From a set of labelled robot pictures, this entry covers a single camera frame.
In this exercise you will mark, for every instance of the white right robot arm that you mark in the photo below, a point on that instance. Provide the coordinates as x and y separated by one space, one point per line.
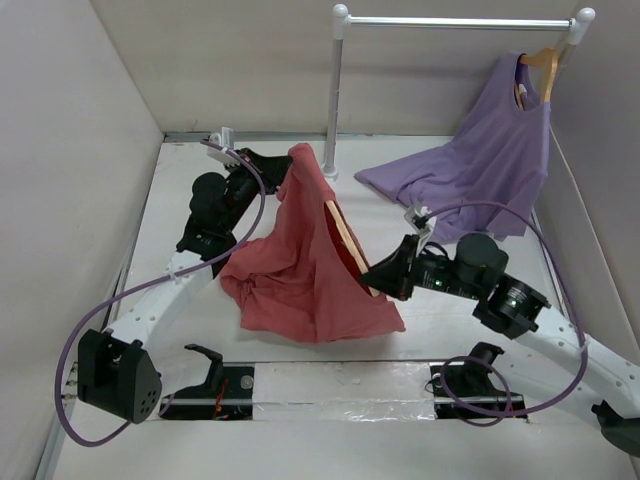
608 392

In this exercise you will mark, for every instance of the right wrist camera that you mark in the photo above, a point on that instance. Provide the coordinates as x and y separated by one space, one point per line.
421 219

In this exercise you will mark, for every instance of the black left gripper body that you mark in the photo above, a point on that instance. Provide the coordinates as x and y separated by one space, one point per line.
242 184

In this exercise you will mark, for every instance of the purple t shirt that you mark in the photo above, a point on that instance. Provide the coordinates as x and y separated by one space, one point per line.
488 177

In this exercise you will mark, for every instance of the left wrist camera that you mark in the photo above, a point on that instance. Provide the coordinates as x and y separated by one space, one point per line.
224 139

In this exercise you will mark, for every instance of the red t shirt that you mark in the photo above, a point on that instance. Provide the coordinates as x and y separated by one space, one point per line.
291 282

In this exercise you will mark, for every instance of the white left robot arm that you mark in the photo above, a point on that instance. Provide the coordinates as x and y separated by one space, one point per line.
119 369

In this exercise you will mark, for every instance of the orange wooden hanger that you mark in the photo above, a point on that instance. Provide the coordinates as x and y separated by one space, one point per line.
546 60

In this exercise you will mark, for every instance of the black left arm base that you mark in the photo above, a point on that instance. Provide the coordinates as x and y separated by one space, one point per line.
226 394

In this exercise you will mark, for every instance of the light wooden hanger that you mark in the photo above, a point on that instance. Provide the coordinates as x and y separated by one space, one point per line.
346 246

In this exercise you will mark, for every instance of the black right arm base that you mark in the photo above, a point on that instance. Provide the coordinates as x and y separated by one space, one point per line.
473 384

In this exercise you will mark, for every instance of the white metal clothes rack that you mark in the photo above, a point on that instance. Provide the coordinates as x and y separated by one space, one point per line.
574 28

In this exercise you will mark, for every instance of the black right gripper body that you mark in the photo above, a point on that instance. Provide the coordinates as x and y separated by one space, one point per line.
435 272

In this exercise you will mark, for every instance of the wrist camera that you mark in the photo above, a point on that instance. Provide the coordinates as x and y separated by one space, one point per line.
421 219
224 139

